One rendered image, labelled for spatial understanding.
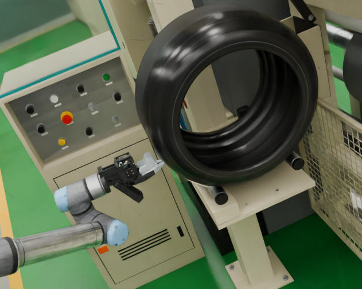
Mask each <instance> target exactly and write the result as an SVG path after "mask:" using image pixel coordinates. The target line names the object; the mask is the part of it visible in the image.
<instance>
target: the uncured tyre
mask: <svg viewBox="0 0 362 289"><path fill-rule="evenodd" d="M247 49H254V50H255V52H256V54H257V57H258V60H259V64H260V83H259V88H258V91H257V93H256V96H255V98H254V100H253V102H252V104H251V105H250V107H249V108H248V110H247V111H246V112H245V113H244V114H243V115H242V116H241V117H240V118H239V119H238V120H236V121H235V122H233V123H232V124H230V125H229V126H226V127H224V128H222V129H220V130H217V131H212V132H192V131H188V130H185V129H183V128H181V127H180V114H181V108H182V104H183V101H184V98H185V95H186V93H187V91H188V89H189V88H190V86H191V85H192V83H193V82H194V80H195V79H196V77H197V76H198V75H199V74H200V73H201V72H202V71H203V70H204V69H205V68H206V67H207V66H209V65H210V64H211V63H213V62H214V61H216V60H217V59H219V58H221V57H223V56H225V55H227V54H230V53H233V52H237V51H240V50H247ZM317 99H318V76H317V70H316V66H315V63H314V60H313V58H312V56H311V54H310V52H309V50H308V48H307V47H306V45H305V44H304V43H303V41H302V40H301V39H300V37H299V36H298V35H297V34H296V33H295V32H294V31H293V30H292V29H291V28H290V27H288V26H287V25H285V24H284V23H283V22H281V21H279V20H277V19H275V18H273V17H270V16H267V15H265V14H263V13H260V12H258V11H256V10H253V9H250V8H248V7H245V6H241V5H236V4H231V3H217V4H211V5H206V6H202V7H198V8H196V9H193V10H191V11H188V12H186V13H184V14H182V15H181V16H179V17H177V18H176V19H174V20H172V22H170V23H169V24H167V25H166V26H165V27H164V28H163V29H162V30H161V31H160V32H159V33H158V34H157V35H156V37H155V38H154V40H152V42H151V44H150V45H149V47H148V48H147V50H146V52H145V54H144V56H143V58H142V61H141V63H140V66H139V69H138V73H137V78H136V83H135V104H136V108H137V113H138V116H139V120H140V121H141V124H142V126H143V128H144V130H145V132H146V134H147V136H148V138H149V141H150V143H151V145H152V147H153V149H154V150H155V152H156V153H157V155H158V156H159V157H160V159H161V160H162V161H163V162H164V163H165V164H166V165H167V166H168V167H169V168H170V169H172V170H173V171H174V172H176V173H177V174H179V175H180V176H182V177H184V178H186V179H188V180H190V181H193V182H196V183H199V184H202V185H207V186H233V185H239V184H242V183H246V182H249V181H252V180H254V179H257V178H259V177H261V176H263V175H265V174H266V173H268V172H269V171H271V170H272V169H274V168H276V167H277V166H278V165H280V164H281V163H282V162H283V161H284V160H285V159H286V158H287V157H288V156H289V155H290V154H291V153H292V152H293V151H294V150H295V149H296V147H297V146H298V145H299V143H300V142H301V140H302V139H303V137H304V136H305V134H306V132H307V130H308V128H309V126H310V124H311V122H312V119H313V116H314V113H315V110H316V106H317Z"/></svg>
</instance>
